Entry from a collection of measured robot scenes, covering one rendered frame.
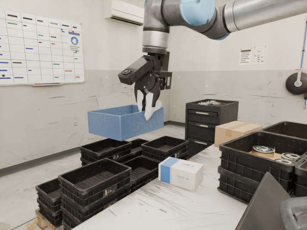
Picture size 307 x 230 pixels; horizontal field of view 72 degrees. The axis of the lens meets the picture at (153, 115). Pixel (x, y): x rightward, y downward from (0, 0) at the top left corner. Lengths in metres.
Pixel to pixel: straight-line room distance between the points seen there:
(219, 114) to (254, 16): 1.91
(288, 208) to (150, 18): 0.56
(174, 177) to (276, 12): 0.81
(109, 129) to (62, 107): 2.81
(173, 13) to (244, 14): 0.17
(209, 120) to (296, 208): 2.02
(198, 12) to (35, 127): 2.96
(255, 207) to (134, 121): 0.36
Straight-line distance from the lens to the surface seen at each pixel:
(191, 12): 0.53
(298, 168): 0.89
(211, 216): 0.94
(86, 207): 1.39
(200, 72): 4.80
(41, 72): 3.24
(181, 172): 1.07
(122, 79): 0.56
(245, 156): 0.95
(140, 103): 0.64
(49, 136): 3.38
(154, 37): 0.60
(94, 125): 0.66
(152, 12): 0.60
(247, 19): 0.61
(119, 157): 2.00
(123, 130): 0.58
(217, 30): 0.64
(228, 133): 1.61
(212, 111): 2.47
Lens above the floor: 1.25
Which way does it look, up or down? 11 degrees down
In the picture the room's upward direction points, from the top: straight up
